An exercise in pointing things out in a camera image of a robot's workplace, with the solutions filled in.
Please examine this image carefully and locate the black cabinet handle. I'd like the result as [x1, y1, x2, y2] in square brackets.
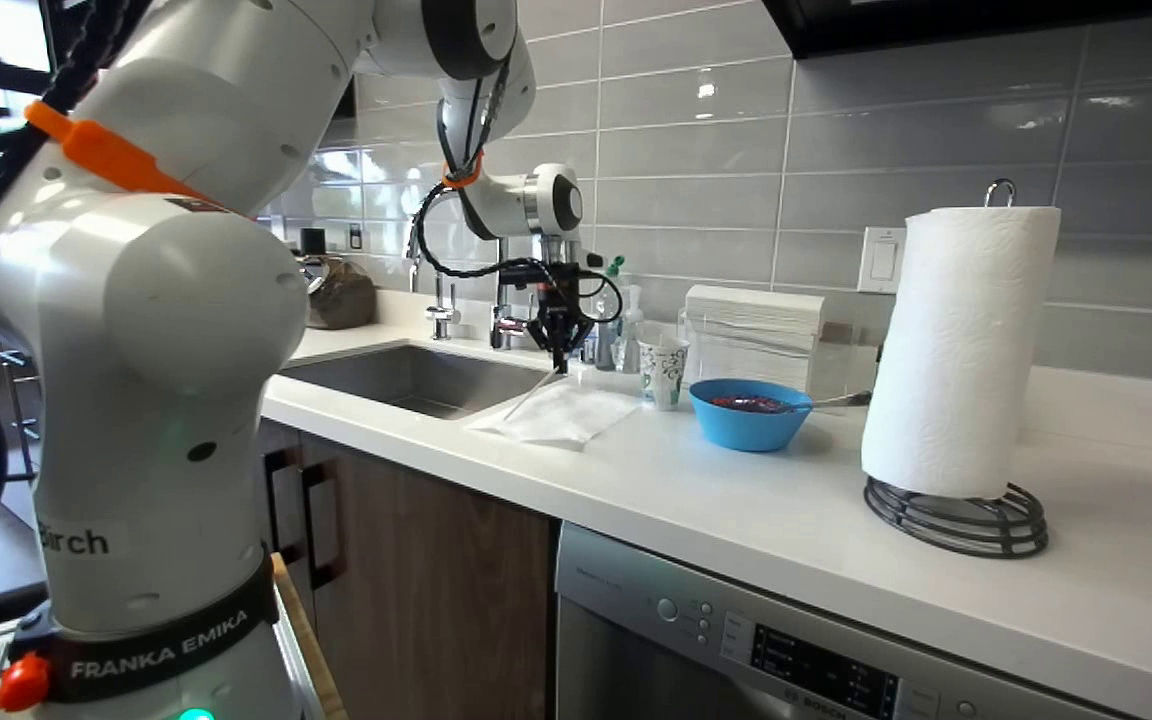
[262, 442, 308, 565]
[301, 460, 347, 593]

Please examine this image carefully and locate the stainless steel dishwasher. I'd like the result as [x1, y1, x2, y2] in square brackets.
[550, 520, 1130, 720]

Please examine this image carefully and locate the wooden stick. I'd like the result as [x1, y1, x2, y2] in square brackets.
[266, 546, 352, 720]

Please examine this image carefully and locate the white wall outlet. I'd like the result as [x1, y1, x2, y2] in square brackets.
[854, 223, 912, 297]

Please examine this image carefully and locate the clear dish soap bottle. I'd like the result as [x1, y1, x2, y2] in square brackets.
[589, 250, 648, 377]

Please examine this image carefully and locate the white napkin box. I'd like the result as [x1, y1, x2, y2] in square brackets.
[678, 279, 879, 402]

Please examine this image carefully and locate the steel sink basin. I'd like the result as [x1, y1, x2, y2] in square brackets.
[277, 341, 559, 423]

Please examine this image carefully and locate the black range hood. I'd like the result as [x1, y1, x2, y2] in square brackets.
[762, 0, 1152, 62]

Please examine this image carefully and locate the white patterned paper cup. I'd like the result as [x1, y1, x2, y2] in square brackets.
[636, 330, 698, 417]

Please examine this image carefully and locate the dark brown bag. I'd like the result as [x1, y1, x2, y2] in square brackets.
[301, 256, 384, 335]

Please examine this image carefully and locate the blue bowl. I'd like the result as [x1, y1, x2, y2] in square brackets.
[685, 377, 816, 455]

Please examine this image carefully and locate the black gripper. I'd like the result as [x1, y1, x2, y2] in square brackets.
[528, 256, 596, 379]

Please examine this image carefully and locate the small chrome tap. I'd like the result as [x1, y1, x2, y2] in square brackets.
[405, 247, 465, 343]

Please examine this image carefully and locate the white cloth sheet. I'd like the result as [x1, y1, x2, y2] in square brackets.
[465, 367, 646, 452]

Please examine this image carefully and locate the paper towel roll on holder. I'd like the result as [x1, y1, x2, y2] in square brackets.
[862, 173, 1054, 565]

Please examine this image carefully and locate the orange arm strap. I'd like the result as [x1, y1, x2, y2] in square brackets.
[24, 95, 211, 209]

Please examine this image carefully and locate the white paper towel roll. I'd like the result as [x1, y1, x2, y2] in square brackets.
[858, 201, 1063, 504]

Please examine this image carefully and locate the brown wooden cabinet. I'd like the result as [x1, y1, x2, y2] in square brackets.
[251, 417, 564, 720]

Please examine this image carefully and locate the tall chrome faucet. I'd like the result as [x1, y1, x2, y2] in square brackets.
[400, 233, 538, 356]

